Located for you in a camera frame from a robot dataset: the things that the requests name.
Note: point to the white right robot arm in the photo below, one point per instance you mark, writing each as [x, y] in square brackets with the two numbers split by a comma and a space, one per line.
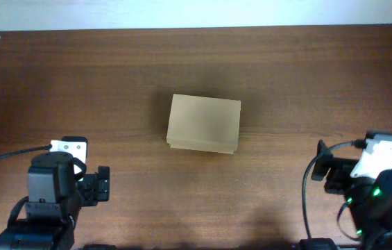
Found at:
[361, 172]

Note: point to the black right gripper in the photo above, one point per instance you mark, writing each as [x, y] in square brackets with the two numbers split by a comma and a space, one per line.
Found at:
[322, 164]

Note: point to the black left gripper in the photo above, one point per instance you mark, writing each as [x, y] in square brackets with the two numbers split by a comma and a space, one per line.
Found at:
[102, 182]

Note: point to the brown cardboard box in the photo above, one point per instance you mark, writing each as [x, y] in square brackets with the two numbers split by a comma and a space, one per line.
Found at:
[204, 124]

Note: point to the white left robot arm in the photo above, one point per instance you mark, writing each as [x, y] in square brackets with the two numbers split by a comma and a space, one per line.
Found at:
[58, 187]

